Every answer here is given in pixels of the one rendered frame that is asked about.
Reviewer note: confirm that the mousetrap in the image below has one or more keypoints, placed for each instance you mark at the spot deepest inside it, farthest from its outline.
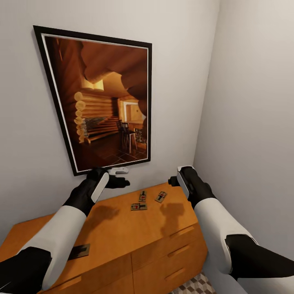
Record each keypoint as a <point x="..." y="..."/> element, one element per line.
<point x="138" y="206"/>
<point x="161" y="196"/>
<point x="79" y="251"/>
<point x="142" y="197"/>

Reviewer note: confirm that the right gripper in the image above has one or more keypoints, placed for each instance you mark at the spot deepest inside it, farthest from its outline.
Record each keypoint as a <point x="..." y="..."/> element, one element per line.
<point x="173" y="181"/>

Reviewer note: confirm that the cabinet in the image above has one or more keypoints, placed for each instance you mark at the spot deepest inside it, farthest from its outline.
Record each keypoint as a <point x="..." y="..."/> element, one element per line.
<point x="151" y="251"/>

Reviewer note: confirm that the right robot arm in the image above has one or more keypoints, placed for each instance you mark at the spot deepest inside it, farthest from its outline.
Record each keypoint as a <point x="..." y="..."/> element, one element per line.
<point x="232" y="248"/>

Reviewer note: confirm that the picture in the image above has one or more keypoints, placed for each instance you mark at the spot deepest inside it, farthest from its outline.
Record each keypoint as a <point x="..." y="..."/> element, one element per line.
<point x="101" y="88"/>

